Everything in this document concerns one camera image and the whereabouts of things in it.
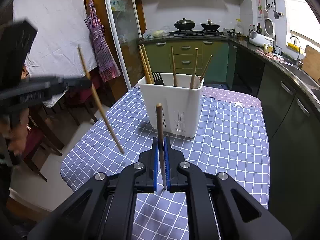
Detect brown wooden chopstick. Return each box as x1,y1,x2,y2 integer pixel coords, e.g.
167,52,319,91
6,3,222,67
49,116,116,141
170,46,178,87

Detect glass sliding door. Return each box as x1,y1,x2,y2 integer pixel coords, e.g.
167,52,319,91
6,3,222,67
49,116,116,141
105,0,144,90

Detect brown chopstick group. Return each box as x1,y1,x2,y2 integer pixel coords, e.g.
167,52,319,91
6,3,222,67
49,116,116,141
189,48,199,89

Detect steel kitchen sink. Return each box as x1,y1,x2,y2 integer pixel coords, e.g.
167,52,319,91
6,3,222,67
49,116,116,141
281,62,319,90

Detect small curved faucet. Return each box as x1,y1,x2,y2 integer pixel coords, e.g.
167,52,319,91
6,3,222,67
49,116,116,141
289,35,301,68

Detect dark brown chopstick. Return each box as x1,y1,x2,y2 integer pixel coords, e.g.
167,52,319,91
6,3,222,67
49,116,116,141
199,55,213,83

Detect wooden cutting board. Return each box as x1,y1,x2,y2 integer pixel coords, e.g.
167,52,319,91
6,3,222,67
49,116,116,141
302,45,320,83

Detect black wok right burner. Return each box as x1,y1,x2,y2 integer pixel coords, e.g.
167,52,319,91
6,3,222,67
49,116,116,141
201,19,220,31

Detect white hanging sheet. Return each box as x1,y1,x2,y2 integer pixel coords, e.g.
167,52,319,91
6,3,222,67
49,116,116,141
12,0,98,81

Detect round white wall appliance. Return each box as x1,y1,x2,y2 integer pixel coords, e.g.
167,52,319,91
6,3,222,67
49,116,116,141
264,17,275,38

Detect purple apron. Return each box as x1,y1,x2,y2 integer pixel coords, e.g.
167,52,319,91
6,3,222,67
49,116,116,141
85,0,121,82

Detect black plastic fork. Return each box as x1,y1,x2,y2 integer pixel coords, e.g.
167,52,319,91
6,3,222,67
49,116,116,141
152,72,164,86

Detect light bamboo chopstick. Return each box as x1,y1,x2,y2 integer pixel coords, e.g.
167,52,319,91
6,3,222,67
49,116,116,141
142,44,155,85
138,45,152,84

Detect left hand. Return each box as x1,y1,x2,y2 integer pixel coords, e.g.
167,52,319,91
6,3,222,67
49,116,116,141
1,108,29,155

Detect blue checkered tablecloth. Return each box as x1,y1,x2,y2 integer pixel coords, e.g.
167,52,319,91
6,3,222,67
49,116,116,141
60,87,270,239

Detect white rice cooker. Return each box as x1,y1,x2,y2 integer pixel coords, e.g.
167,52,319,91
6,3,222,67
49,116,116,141
248,30,274,47

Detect tan chopstick group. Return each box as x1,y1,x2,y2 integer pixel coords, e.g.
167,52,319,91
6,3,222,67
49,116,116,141
77,45,125,154

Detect white plastic utensil holder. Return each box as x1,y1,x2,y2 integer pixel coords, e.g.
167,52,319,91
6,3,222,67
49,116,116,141
138,73,204,138

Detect dark wooden chair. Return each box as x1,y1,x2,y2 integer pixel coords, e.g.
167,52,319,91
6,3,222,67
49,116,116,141
22,67,101,182

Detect plastic bag on counter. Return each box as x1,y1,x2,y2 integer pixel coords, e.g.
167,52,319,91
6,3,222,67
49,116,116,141
143,25,170,39

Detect green lower cabinets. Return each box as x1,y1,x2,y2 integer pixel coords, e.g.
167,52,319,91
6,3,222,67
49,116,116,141
139,37,236,88

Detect reddish brown chopstick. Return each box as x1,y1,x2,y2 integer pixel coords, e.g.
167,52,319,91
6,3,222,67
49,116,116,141
156,103,167,190

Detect black wok with lid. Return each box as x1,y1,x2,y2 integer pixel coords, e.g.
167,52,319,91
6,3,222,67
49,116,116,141
174,18,195,31

